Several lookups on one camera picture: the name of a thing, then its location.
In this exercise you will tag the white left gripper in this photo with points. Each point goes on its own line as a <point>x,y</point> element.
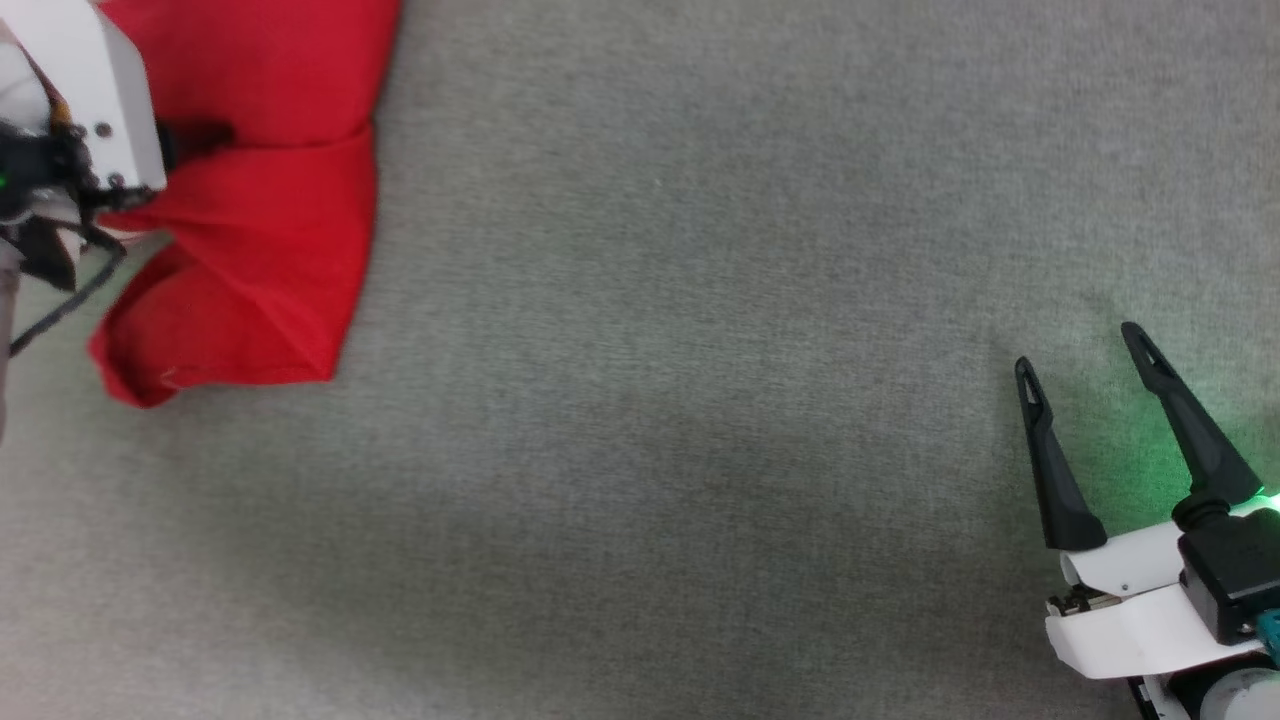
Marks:
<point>105,80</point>

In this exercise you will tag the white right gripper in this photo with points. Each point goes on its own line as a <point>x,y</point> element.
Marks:
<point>1130,625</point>

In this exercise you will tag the red and white jersey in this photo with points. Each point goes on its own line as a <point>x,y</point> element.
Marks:
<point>260,230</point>

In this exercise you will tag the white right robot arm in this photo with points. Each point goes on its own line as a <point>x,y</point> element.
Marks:
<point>1235,695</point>

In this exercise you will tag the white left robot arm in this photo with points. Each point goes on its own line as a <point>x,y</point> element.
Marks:
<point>15,95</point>

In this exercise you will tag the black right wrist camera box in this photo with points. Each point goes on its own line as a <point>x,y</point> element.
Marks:
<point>1235,570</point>

